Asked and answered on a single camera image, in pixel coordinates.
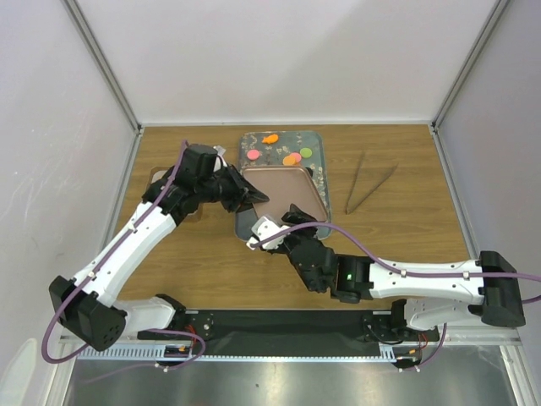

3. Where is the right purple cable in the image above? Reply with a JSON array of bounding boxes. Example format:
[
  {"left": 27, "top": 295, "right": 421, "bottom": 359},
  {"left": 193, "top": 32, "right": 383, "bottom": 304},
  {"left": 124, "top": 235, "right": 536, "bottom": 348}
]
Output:
[{"left": 247, "top": 222, "right": 541, "bottom": 373}]

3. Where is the pink round cookie hidden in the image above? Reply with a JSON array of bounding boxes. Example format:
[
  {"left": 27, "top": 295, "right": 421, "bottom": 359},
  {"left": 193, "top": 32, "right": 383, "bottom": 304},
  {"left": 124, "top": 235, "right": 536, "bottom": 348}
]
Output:
[{"left": 291, "top": 152, "right": 302, "bottom": 162}]

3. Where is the clear box with paper cups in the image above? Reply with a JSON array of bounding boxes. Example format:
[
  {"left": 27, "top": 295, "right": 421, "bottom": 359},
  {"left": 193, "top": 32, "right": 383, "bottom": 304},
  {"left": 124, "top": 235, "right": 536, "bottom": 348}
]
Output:
[{"left": 146, "top": 167, "right": 203, "bottom": 222}]

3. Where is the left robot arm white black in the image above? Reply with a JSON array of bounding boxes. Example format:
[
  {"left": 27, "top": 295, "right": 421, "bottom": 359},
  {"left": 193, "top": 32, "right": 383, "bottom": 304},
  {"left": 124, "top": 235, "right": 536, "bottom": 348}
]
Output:
[{"left": 48, "top": 143, "right": 269, "bottom": 351}]

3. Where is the orange round cookie stacked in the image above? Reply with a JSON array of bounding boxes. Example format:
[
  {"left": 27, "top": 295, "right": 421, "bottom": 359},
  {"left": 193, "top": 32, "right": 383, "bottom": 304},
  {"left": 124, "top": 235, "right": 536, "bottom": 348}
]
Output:
[{"left": 282, "top": 155, "right": 297, "bottom": 166}]

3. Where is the pink round cookie left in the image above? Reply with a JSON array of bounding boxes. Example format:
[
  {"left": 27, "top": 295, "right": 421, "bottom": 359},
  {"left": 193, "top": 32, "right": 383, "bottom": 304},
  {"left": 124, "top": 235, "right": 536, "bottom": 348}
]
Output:
[{"left": 246, "top": 149, "right": 260, "bottom": 161}]

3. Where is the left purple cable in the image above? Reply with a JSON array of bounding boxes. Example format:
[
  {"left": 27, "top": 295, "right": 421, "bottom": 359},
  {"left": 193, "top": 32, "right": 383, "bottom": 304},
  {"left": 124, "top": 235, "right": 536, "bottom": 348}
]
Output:
[{"left": 41, "top": 139, "right": 208, "bottom": 384}]

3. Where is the orange fish cookie top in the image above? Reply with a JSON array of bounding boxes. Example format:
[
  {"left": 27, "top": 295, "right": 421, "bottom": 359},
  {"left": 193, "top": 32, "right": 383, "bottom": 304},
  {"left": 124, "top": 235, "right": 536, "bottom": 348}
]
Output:
[{"left": 262, "top": 134, "right": 279, "bottom": 145}]

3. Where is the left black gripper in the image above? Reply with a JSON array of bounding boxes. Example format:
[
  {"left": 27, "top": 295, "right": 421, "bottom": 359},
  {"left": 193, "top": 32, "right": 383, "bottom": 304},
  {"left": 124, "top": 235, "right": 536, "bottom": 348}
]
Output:
[{"left": 196, "top": 164, "right": 269, "bottom": 214}]

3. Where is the floral patterned metal tray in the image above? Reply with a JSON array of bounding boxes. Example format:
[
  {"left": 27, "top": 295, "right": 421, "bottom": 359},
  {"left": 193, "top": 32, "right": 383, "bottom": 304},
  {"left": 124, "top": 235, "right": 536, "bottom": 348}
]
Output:
[{"left": 235, "top": 130, "right": 331, "bottom": 241}]

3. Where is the purple cable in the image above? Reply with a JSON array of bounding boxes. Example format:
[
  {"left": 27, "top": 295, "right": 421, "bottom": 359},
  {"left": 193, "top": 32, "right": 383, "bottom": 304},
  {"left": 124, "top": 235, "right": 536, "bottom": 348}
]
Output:
[
  {"left": 247, "top": 222, "right": 541, "bottom": 373},
  {"left": 41, "top": 139, "right": 208, "bottom": 384}
]

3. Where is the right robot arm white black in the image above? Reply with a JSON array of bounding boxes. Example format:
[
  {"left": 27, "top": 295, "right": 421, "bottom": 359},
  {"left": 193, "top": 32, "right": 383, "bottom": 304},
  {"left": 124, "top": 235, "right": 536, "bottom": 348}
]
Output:
[{"left": 252, "top": 206, "right": 526, "bottom": 340}]

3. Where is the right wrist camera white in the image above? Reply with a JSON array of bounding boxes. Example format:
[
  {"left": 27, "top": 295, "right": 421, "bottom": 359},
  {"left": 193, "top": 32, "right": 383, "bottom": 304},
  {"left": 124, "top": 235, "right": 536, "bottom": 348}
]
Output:
[{"left": 246, "top": 216, "right": 289, "bottom": 253}]

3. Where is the green round cookie top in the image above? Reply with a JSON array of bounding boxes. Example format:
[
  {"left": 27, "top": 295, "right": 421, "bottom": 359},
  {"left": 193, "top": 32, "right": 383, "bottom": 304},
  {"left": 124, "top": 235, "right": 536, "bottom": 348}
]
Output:
[{"left": 299, "top": 147, "right": 313, "bottom": 158}]

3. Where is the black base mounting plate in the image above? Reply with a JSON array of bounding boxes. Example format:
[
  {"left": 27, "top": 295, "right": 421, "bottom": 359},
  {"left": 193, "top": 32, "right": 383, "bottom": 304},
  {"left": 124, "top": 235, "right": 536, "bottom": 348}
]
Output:
[{"left": 137, "top": 309, "right": 440, "bottom": 359}]

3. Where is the aluminium frame rail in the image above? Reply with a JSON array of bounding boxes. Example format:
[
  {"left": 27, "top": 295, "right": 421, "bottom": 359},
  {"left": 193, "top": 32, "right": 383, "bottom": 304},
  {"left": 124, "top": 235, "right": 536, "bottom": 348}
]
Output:
[{"left": 58, "top": 309, "right": 541, "bottom": 365}]

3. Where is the brown translucent box lid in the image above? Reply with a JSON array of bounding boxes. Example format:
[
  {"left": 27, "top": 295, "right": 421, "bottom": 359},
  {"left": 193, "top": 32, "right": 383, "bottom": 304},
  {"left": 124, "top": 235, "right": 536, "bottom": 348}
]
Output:
[{"left": 242, "top": 166, "right": 329, "bottom": 224}]

